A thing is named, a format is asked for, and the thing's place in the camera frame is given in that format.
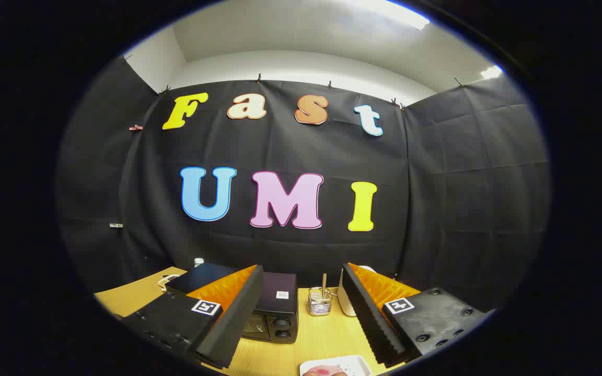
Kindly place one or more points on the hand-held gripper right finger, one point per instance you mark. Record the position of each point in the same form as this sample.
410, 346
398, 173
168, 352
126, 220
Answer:
369, 318

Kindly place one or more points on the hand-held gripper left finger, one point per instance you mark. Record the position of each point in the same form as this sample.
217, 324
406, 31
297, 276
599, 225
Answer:
238, 313

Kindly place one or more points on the black toaster oven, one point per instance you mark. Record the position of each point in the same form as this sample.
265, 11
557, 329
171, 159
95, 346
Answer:
276, 313

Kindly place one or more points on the white square plate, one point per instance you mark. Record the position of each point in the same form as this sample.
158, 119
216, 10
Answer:
354, 362

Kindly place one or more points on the pink round ham slice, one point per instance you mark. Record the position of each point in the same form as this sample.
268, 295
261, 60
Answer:
324, 372

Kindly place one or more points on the white bread toaster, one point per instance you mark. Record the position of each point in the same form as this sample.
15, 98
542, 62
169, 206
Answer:
347, 303

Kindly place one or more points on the wooden stick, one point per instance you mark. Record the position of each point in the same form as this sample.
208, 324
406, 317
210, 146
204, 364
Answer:
324, 284

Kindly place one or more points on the black backdrop cloth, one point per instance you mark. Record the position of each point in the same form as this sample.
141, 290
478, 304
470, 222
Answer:
280, 151

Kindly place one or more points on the small ceiling light panel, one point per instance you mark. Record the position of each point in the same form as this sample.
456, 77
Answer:
491, 72

